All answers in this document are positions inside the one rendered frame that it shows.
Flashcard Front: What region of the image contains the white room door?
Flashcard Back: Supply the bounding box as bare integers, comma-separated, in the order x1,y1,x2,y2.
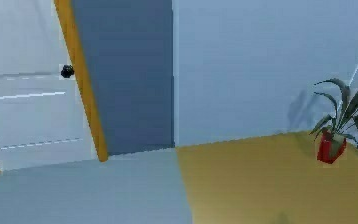
0,0,100,172

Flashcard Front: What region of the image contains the green plant in red pot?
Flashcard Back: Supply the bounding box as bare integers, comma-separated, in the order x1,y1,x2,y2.
308,77,358,165

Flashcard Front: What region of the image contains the black round door handle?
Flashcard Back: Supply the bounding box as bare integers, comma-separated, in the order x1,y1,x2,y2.
60,64,76,79

